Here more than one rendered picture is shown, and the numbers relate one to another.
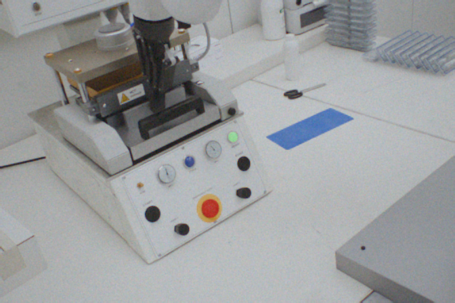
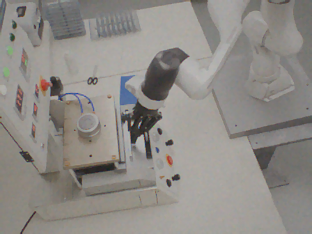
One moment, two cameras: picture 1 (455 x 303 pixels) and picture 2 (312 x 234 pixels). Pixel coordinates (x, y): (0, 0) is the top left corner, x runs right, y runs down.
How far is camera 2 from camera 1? 1.08 m
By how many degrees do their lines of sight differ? 49
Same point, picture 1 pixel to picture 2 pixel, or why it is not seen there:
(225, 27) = not seen: outside the picture
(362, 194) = (194, 106)
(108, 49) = (97, 134)
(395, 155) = not seen: hidden behind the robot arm
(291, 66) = (74, 67)
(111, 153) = (152, 176)
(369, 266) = (246, 129)
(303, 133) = (131, 97)
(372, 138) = not seen: hidden behind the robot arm
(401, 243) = (242, 114)
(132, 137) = (143, 162)
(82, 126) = (121, 179)
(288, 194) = (173, 128)
